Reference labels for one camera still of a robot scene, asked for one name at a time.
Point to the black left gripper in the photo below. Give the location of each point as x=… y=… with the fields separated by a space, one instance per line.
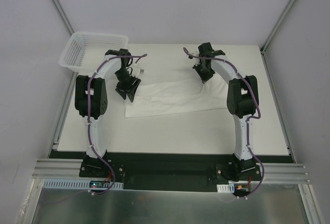
x=128 y=85

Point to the white t shirt robot print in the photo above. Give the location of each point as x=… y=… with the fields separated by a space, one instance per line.
x=177 y=97

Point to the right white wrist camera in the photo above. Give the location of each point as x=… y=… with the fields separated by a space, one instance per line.
x=193 y=55

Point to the aluminium frame rail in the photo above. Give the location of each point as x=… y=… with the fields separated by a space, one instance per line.
x=128 y=171

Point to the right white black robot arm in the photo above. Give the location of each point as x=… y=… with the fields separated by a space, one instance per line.
x=242 y=100

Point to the left slotted cable duct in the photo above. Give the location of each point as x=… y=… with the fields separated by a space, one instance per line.
x=81 y=184

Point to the slotted cable duct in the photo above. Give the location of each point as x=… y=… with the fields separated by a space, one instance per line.
x=81 y=184
x=226 y=188

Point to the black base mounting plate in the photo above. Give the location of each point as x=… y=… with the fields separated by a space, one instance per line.
x=184 y=184

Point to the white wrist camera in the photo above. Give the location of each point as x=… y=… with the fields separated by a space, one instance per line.
x=193 y=55
x=136 y=71

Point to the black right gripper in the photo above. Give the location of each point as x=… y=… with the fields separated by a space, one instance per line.
x=202 y=70

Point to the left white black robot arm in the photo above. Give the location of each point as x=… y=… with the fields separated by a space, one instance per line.
x=91 y=99

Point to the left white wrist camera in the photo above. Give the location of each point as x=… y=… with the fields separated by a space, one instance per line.
x=136 y=71

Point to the right slotted cable duct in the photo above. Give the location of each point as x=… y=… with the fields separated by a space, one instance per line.
x=226 y=188

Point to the white perforated plastic basket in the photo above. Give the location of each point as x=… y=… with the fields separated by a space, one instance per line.
x=84 y=51

